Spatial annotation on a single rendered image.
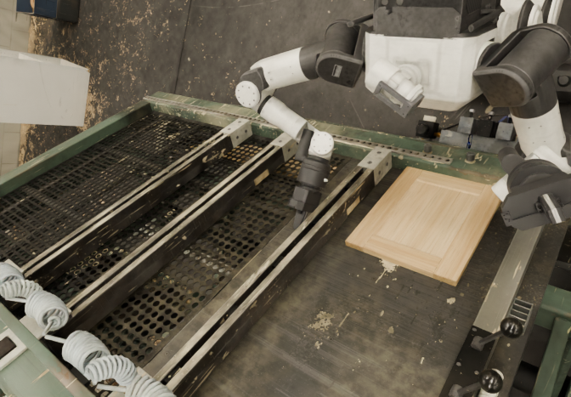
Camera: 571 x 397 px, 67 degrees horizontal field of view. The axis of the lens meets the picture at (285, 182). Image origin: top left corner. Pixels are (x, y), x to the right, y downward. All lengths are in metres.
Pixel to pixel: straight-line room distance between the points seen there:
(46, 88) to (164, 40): 1.35
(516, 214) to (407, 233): 0.57
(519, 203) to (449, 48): 0.41
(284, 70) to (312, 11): 1.72
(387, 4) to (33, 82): 3.93
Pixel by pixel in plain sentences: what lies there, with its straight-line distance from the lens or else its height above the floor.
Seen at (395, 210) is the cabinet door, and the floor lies 1.08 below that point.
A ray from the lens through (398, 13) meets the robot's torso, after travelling 1.03.
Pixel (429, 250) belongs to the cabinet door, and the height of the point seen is 1.18.
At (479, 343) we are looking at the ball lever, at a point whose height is 1.41.
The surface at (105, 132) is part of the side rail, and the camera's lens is 2.30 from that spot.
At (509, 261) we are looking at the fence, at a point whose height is 1.17.
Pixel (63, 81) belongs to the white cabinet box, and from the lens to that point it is 4.73.
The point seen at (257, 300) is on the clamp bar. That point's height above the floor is 1.53.
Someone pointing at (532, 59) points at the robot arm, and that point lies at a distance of 0.97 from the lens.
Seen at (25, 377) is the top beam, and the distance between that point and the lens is 1.17.
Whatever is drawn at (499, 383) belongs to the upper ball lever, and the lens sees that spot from 0.85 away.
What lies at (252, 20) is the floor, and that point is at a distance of 3.20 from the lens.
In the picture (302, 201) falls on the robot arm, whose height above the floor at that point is 1.30.
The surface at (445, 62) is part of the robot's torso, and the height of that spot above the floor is 1.35.
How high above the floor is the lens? 2.30
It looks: 53 degrees down
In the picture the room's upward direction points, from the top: 96 degrees counter-clockwise
